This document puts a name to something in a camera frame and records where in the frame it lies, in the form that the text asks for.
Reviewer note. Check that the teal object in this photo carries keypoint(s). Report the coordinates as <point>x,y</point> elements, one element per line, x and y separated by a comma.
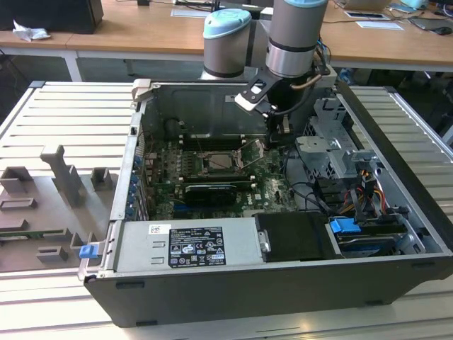
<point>414,3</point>

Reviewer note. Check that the blue power supply latch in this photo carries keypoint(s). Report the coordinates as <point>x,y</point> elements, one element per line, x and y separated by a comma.
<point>88,252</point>

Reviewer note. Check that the black RAM slot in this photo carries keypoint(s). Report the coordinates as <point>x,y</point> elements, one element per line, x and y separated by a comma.
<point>216,173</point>
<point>212,146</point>
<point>219,178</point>
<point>212,140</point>

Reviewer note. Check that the white paper sheet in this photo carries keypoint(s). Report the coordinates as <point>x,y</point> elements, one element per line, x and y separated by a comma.
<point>378,25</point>

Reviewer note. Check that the black grey PC case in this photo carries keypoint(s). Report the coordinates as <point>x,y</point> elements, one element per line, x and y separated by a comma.
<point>247,301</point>

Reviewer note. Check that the green RAM stick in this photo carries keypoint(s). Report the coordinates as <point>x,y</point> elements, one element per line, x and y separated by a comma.
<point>35,233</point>

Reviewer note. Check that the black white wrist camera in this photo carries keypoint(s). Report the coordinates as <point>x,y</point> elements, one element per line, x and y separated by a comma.
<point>256,90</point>

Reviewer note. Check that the black cylindrical part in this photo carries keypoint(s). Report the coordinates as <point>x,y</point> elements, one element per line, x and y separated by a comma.
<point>173,128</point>

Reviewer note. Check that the black graphics card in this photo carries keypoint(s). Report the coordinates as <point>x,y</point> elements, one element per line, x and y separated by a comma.
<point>209,195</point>

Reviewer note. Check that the hard disk in blue carrier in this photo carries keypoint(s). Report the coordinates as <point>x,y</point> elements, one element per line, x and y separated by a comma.
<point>344,226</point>

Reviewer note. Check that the blue expansion slot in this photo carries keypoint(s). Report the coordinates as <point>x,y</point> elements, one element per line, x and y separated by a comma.
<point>178,204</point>

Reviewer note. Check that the grey parts rack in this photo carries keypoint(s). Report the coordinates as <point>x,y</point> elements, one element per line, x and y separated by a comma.
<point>53,212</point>

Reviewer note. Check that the black plastic shroud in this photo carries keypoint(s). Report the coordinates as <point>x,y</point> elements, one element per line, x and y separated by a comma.
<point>293,237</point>

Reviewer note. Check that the beige case latch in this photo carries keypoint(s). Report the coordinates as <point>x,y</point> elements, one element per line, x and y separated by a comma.
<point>141,88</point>

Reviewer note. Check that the black computer tower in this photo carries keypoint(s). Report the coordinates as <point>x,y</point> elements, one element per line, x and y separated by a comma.
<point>53,14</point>

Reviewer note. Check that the CPU socket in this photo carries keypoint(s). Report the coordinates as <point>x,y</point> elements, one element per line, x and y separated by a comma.
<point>238,166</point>

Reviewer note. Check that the crumpled white paper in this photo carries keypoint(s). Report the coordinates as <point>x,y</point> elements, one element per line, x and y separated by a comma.
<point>30,32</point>

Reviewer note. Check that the silver CPU green substrate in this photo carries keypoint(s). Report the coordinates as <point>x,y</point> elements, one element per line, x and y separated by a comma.
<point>228,165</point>

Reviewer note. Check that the black computer mouse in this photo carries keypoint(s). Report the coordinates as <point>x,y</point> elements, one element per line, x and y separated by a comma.
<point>442,30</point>

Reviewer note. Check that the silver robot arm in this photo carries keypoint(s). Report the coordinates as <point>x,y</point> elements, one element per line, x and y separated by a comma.
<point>293,35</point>

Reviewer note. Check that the grey power supply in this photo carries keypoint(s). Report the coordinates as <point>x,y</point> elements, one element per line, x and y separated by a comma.
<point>141,248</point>

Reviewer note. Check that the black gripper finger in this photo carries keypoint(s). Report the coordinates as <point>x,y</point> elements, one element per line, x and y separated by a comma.
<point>274,132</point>

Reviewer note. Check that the green motherboard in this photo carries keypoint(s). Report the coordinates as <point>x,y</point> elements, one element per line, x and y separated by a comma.
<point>272,191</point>

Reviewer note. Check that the small black object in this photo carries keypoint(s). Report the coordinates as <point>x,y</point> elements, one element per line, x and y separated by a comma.
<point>143,3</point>

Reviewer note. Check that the dark flat tablet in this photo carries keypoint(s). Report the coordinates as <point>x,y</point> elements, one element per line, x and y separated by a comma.
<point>431,23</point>

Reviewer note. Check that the metal disk bay cage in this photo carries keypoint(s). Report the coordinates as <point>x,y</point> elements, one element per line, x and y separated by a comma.
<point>318,148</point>

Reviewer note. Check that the wooden desk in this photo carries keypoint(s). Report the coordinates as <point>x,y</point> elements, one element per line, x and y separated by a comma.
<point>389,42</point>
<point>35,44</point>
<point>141,28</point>

